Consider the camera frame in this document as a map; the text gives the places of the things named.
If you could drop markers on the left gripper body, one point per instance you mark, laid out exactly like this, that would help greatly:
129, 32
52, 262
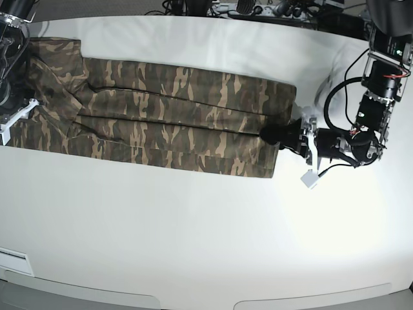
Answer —
316, 144

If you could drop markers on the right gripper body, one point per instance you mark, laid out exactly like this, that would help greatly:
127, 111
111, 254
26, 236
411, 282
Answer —
16, 107

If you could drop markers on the camouflage T-shirt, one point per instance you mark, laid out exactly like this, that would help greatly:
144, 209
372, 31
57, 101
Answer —
151, 114

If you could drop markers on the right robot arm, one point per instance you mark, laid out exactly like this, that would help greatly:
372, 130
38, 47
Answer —
15, 57

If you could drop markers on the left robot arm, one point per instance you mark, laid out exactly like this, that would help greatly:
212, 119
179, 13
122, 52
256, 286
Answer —
389, 63

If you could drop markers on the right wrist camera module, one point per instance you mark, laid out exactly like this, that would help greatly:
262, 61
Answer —
5, 134

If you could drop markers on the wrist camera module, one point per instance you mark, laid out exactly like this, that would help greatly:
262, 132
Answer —
5, 134
310, 178

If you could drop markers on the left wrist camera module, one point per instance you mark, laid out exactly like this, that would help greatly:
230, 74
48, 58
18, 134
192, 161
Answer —
310, 178

